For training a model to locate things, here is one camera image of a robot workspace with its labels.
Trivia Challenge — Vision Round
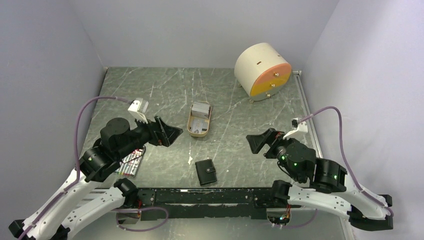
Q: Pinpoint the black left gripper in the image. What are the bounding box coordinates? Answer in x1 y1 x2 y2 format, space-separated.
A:
116 111 183 159

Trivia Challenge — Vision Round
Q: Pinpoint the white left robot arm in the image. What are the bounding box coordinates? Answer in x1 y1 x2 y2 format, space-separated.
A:
8 116 183 240

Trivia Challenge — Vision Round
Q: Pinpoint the stack of cards in tray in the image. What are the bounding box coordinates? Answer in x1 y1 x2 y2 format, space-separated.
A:
190 101 211 119

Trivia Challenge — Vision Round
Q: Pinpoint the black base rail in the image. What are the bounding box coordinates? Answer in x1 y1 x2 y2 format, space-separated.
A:
121 187 288 221

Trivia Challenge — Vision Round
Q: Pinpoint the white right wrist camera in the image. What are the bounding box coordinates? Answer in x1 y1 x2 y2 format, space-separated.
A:
283 118 309 141

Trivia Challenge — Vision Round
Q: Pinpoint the black leather card holder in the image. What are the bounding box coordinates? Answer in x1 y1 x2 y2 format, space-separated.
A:
195 159 218 186

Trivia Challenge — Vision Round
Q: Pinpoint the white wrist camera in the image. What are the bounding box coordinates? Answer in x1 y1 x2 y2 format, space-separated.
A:
283 118 309 141
127 98 149 124

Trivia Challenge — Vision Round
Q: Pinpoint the aluminium side rail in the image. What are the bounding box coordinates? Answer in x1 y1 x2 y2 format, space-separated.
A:
292 70 323 158

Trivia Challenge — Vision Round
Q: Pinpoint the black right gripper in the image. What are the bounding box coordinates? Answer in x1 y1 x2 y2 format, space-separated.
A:
246 127 302 182

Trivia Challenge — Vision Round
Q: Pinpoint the rainbow striped card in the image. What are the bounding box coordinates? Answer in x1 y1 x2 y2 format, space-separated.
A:
114 146 146 178

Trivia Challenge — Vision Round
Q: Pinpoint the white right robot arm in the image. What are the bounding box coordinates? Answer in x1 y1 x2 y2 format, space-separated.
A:
246 128 394 232

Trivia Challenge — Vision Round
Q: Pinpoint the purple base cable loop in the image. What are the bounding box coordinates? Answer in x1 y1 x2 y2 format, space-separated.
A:
115 205 169 233

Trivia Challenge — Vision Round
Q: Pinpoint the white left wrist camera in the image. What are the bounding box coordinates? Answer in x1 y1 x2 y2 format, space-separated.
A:
127 98 149 124

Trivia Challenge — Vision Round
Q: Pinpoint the beige oval tray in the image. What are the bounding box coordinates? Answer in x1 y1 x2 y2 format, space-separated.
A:
186 101 212 138

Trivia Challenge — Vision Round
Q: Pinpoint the cream round drawer cabinet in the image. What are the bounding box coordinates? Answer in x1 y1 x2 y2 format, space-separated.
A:
234 42 292 103

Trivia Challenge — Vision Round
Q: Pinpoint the loose card lying in tray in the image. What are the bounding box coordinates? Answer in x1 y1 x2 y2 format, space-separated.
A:
190 118 208 134

